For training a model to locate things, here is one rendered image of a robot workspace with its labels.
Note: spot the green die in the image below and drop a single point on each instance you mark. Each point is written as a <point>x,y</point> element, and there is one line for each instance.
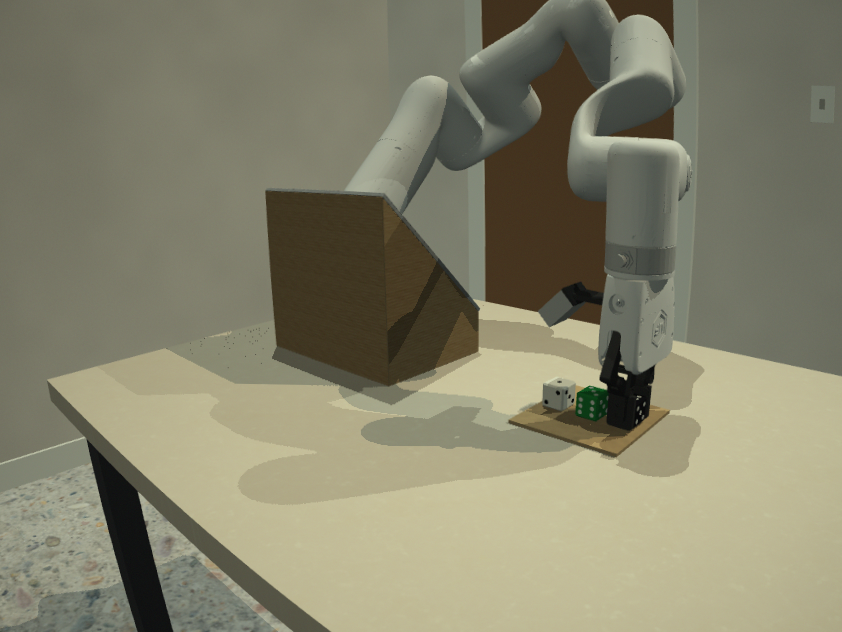
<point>592,403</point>

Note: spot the tan flat mat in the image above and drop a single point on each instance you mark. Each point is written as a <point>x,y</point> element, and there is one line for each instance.
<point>598,436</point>

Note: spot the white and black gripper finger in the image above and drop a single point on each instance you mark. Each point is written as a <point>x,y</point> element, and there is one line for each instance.
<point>621,401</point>
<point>642,387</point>

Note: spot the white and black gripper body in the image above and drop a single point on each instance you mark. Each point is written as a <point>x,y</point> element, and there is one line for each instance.
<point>641,309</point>

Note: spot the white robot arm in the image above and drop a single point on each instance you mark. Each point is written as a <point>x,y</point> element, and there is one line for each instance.
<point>644,179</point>

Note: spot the black die with white pips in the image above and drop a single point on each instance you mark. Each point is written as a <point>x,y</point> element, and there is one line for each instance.
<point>640,409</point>

